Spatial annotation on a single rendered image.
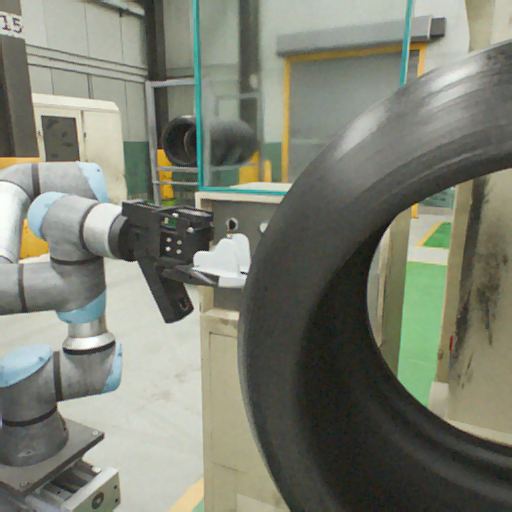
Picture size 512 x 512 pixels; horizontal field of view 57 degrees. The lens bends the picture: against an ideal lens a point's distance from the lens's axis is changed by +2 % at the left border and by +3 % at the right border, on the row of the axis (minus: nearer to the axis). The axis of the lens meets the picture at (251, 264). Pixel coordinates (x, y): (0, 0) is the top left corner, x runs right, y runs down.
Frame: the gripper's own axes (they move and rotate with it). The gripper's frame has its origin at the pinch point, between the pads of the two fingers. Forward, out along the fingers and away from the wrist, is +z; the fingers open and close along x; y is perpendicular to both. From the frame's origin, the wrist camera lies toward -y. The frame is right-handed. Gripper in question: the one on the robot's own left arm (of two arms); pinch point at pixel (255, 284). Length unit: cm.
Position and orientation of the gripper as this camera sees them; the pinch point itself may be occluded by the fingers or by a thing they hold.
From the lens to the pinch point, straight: 58.0
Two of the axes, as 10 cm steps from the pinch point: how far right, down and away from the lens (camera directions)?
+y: 1.1, -9.5, -3.1
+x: 4.3, -2.3, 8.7
